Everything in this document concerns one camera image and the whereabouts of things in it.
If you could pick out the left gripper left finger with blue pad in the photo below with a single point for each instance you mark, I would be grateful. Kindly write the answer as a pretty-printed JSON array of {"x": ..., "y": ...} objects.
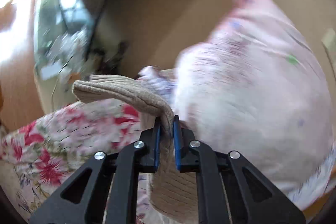
[{"x": 104, "y": 189}]

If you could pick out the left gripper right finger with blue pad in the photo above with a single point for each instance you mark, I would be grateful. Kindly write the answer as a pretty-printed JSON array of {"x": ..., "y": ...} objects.
[{"x": 230, "y": 189}]

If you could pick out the beige cable-knit sweater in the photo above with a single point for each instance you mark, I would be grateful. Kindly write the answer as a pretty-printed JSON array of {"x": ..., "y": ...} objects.
[{"x": 171, "y": 195}]

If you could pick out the floral bed sheet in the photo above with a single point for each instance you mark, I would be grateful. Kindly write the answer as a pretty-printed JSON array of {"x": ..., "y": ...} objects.
[{"x": 37, "y": 158}]

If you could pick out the pink floral left pillow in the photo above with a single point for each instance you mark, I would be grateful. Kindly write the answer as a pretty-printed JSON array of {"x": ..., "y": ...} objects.
[{"x": 254, "y": 86}]

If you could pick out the wooden headboard frame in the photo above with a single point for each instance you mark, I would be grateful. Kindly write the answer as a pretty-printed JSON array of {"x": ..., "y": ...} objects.
[{"x": 311, "y": 211}]

